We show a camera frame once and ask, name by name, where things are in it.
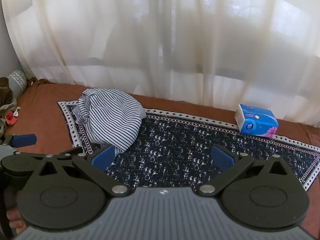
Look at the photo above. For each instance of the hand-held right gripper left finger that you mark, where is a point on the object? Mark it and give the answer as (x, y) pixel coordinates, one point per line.
(102, 156)

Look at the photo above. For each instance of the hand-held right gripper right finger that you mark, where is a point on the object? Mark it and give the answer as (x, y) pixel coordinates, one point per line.
(223, 155)

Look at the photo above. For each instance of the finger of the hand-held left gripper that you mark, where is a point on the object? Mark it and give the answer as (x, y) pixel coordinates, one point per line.
(23, 140)

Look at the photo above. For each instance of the black white striped shirt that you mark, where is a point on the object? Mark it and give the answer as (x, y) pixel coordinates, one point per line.
(107, 120)

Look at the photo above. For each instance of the person's left hand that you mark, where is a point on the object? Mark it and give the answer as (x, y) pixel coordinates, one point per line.
(13, 220)

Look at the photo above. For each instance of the small red object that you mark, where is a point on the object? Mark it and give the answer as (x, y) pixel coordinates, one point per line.
(10, 118)

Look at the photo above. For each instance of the grey crumpled cloth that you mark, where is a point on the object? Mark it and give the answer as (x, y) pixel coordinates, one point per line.
(7, 108)

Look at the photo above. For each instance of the blue tissue pack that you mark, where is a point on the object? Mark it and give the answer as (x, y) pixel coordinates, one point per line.
(256, 121)

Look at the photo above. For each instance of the dark patterned mat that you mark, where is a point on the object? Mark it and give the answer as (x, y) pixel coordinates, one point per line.
(175, 145)

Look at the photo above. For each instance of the dark brown bag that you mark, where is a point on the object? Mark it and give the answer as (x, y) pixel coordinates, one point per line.
(5, 91)

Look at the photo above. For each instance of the grey patterned pillow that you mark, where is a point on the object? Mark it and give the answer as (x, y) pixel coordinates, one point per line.
(17, 79)

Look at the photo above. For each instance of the sheer white curtain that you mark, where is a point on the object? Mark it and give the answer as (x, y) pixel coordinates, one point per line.
(160, 37)

